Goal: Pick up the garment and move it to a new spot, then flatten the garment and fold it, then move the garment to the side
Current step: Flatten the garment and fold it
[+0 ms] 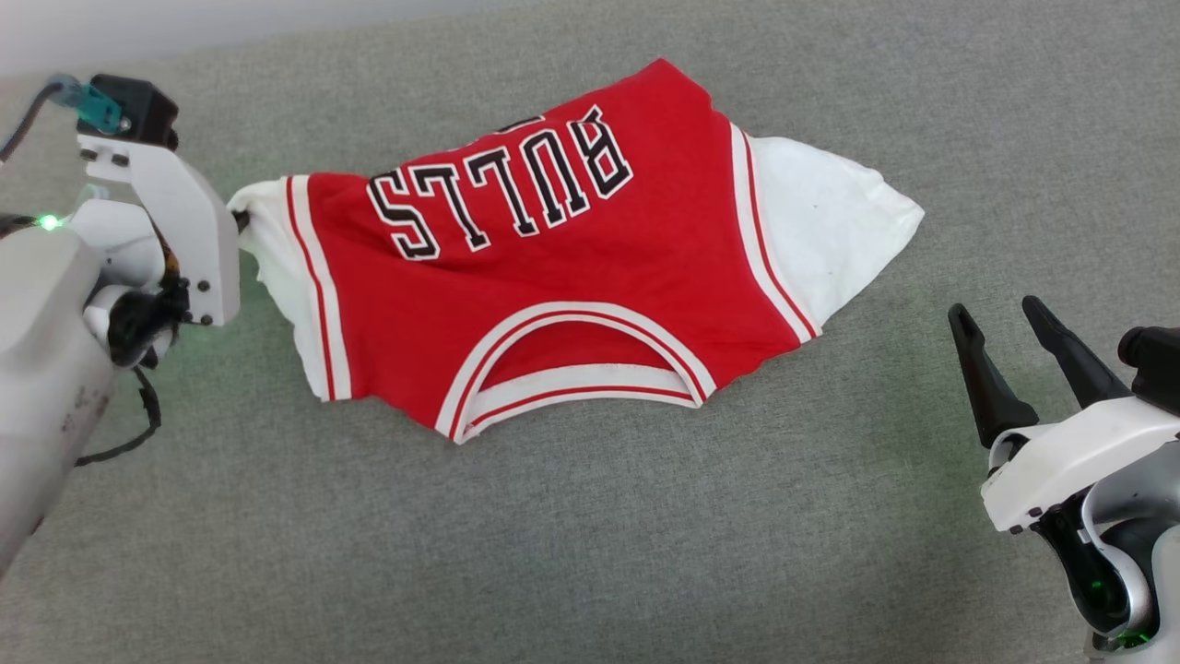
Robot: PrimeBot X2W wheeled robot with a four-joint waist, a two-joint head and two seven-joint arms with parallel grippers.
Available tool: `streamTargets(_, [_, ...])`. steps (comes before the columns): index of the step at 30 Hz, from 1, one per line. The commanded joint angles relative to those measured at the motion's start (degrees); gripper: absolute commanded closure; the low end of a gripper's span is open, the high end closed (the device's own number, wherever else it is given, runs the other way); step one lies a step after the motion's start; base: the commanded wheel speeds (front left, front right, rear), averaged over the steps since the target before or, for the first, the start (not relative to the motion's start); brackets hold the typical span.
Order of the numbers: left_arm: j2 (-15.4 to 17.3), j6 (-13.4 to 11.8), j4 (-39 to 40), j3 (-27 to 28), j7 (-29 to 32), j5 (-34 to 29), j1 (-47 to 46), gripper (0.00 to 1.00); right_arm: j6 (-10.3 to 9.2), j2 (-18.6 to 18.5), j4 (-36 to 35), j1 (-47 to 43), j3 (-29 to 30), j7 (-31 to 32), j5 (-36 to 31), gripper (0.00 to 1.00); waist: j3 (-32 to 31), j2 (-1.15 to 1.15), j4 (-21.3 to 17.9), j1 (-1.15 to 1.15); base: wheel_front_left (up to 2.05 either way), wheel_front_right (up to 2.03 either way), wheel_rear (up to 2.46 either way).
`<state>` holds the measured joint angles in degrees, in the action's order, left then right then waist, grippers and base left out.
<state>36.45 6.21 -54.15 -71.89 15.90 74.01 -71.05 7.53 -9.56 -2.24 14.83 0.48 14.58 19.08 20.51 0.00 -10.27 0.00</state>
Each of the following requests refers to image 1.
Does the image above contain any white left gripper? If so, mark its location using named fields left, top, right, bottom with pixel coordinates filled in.
left=78, top=134, right=252, bottom=328

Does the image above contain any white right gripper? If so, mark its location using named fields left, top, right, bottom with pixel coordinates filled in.
left=948, top=295, right=1180, bottom=534

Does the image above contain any red white Bulls jersey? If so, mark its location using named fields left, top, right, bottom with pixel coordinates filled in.
left=228, top=58, right=926, bottom=445

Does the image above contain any grey fabric sofa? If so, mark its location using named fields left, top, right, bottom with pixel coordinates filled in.
left=0, top=0, right=1180, bottom=664

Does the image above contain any teal plug camera cable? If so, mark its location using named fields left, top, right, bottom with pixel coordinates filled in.
left=0, top=74, right=130, bottom=165

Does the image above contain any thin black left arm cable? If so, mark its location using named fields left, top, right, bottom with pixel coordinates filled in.
left=74, top=367, right=163, bottom=468

